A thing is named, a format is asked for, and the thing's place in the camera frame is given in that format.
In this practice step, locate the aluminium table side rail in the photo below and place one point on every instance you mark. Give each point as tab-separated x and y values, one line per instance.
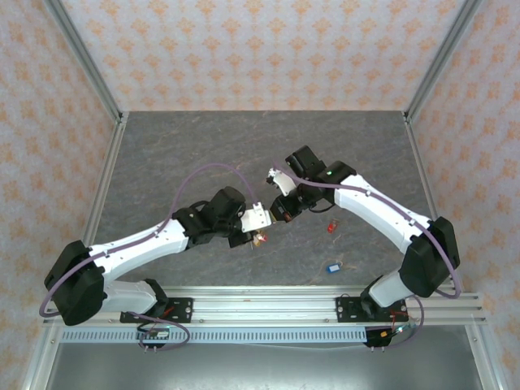
421	162
109	162

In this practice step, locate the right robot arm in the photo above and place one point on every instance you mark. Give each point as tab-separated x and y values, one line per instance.
378	207

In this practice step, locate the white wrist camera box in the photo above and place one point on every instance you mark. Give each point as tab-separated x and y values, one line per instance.
256	219
284	185

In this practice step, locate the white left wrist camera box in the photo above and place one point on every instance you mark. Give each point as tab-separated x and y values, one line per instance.
256	219

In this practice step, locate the grey metal sheet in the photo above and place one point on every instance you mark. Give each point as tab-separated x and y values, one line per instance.
264	369

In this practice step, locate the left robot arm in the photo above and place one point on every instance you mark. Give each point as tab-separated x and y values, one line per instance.
134	248

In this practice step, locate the key with blue tag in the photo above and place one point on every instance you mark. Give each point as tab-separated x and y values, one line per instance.
333	268

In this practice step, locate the aluminium frame leg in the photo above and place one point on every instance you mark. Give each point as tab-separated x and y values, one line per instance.
40	361
485	361

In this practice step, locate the aluminium base frame rail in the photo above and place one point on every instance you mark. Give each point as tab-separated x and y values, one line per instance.
264	304

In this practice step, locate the key with red tag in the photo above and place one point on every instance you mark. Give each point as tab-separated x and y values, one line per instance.
332	227

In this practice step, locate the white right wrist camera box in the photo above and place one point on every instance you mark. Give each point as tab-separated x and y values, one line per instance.
284	185

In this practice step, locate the aluminium corner post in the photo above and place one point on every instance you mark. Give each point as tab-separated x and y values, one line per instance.
445	53
82	53

